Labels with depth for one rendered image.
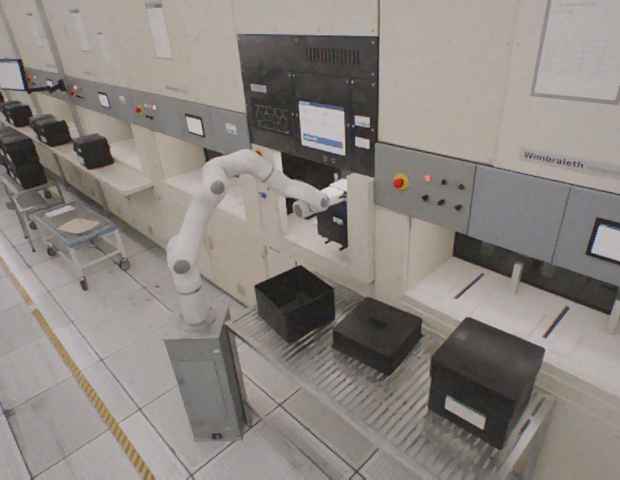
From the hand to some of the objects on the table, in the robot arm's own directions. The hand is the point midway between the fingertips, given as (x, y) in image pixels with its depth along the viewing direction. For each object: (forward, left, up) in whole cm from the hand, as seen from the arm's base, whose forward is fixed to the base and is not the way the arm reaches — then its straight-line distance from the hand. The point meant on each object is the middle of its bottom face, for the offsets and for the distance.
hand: (344, 189), depth 216 cm
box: (+43, -91, -49) cm, 112 cm away
